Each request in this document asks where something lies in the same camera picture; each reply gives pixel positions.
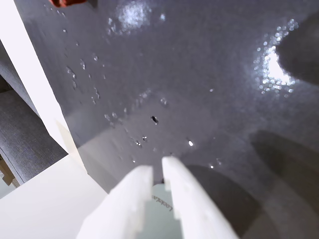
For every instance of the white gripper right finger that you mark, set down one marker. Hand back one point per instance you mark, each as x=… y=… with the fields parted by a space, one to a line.
x=189 y=199

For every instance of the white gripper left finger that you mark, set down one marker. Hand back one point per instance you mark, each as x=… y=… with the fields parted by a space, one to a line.
x=124 y=206

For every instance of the red cube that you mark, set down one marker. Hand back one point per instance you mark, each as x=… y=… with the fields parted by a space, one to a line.
x=66 y=2

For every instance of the dark grey table mat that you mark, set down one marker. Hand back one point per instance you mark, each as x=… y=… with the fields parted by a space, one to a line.
x=174 y=74

